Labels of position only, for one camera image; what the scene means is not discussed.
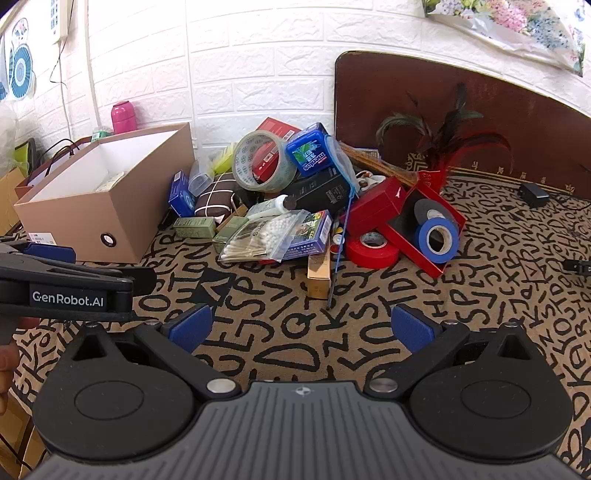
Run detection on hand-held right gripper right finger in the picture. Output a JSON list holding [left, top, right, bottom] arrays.
[[362, 304, 532, 398]]

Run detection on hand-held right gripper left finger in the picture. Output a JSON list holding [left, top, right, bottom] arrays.
[[67, 304, 242, 400]]

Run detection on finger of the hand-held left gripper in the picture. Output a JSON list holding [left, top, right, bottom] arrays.
[[0, 236, 77, 266], [121, 267, 158, 297]]

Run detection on brown cardboard box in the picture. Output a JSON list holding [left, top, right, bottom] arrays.
[[14, 122, 196, 265]]

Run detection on green box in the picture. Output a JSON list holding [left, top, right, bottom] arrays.
[[172, 216, 217, 240], [212, 215, 251, 254]]

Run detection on tan slim box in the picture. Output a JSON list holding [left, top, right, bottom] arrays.
[[307, 244, 334, 301]]

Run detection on cotton swab bag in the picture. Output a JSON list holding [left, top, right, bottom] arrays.
[[217, 209, 320, 265]]

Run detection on blue card box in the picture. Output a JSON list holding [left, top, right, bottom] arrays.
[[281, 211, 334, 262]]

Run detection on white tube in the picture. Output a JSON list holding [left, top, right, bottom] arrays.
[[246, 194, 299, 219]]

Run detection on clear plastic container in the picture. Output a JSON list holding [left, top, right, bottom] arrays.
[[188, 159, 216, 197]]

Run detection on person's left hand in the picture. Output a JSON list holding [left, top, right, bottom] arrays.
[[0, 318, 40, 416]]

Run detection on small cardboard carton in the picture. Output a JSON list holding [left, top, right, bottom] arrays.
[[0, 166, 29, 236]]

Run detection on red box tray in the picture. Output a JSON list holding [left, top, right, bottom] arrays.
[[382, 179, 468, 278]]

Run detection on letter print tablecloth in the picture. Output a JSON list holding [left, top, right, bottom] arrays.
[[9, 161, 591, 468]]

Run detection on red tape roll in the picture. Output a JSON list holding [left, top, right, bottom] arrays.
[[345, 231, 400, 269]]

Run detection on blue tape roll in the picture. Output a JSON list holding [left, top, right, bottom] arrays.
[[414, 218, 461, 265]]

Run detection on small blue box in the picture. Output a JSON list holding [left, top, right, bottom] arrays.
[[168, 170, 196, 218]]

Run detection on brown checked pouch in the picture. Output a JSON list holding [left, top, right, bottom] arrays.
[[194, 172, 242, 218]]

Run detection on black tape roll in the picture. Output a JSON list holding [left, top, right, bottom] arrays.
[[413, 199, 456, 232]]

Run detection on clear plastic bag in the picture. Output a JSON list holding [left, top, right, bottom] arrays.
[[0, 105, 20, 178]]

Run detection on red gift box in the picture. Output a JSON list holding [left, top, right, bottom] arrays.
[[344, 175, 410, 239]]

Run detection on white patterned cup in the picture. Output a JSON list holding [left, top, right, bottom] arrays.
[[355, 169, 387, 192]]

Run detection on clear tape roll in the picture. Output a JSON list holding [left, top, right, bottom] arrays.
[[231, 130, 299, 194]]

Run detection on pink bottle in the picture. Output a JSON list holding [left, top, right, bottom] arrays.
[[111, 102, 139, 134]]

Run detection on black box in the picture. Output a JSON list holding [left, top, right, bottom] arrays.
[[283, 167, 355, 217]]

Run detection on small red box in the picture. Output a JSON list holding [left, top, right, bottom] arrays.
[[252, 141, 284, 180]]

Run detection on blue strip plastic bag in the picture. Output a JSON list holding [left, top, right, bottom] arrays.
[[323, 134, 360, 311]]

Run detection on black power adapter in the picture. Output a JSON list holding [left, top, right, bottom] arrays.
[[517, 182, 551, 209]]

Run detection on black feather red headband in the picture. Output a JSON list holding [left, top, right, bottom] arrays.
[[339, 83, 513, 191]]

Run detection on flat red box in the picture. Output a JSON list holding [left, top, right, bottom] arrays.
[[255, 117, 302, 145]]

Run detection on blue mint box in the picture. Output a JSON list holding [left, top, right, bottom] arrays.
[[285, 122, 334, 179]]

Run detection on brown wooden board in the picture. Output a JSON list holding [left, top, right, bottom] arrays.
[[334, 51, 591, 200]]

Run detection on floral plastic bag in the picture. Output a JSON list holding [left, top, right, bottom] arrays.
[[422, 0, 587, 78]]

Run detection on white cable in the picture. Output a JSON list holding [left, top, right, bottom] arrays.
[[56, 41, 75, 141]]

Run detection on black adapter cable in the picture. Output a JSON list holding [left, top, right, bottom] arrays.
[[549, 194, 591, 210]]

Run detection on white wall device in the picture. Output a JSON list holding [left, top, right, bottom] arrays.
[[46, 0, 71, 45]]

